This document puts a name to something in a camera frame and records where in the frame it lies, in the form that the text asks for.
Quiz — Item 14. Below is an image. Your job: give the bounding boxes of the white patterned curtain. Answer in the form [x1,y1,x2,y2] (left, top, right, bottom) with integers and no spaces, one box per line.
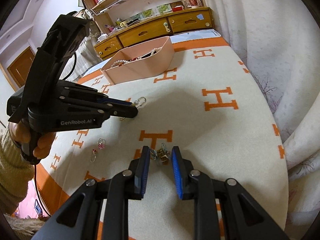
[204,0,319,239]

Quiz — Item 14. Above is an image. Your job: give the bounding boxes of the pink blanket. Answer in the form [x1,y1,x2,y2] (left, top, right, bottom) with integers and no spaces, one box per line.
[14,178,50,218]

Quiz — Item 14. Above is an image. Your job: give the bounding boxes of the pink earring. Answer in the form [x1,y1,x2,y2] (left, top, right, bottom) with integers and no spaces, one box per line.
[89,149,98,163]
[97,138,106,150]

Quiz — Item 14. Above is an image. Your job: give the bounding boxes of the pearl bracelet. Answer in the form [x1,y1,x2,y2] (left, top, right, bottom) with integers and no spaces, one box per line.
[109,59,131,68]

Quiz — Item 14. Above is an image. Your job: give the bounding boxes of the wooden door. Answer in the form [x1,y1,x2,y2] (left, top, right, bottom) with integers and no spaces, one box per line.
[7,47,35,88]

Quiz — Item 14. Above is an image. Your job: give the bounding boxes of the wooden desk with drawers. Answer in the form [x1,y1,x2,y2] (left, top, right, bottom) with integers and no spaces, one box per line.
[82,0,214,60]

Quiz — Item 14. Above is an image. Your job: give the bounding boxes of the orange H pattern blanket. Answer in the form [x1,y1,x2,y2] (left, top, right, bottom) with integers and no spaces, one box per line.
[37,38,288,228]

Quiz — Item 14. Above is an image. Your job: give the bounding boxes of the pink jewelry tray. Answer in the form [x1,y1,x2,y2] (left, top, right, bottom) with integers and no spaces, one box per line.
[101,36,175,85]

